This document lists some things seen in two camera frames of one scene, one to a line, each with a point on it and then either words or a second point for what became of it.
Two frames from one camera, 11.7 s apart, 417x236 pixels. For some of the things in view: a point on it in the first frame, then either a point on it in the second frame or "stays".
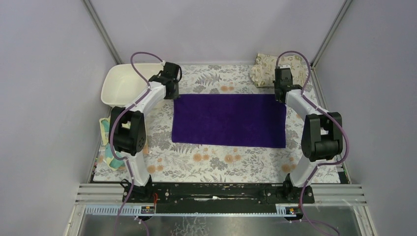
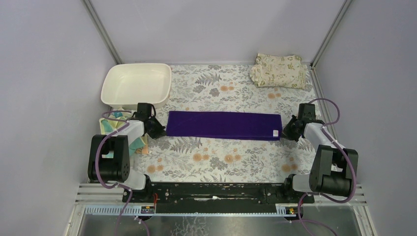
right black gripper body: x=280 y=95 to x=290 y=130
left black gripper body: x=173 y=92 to x=156 y=129
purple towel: x=247 y=120 stays
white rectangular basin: x=122 y=86 stays
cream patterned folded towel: x=262 y=73 stays
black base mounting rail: x=216 y=197 stays
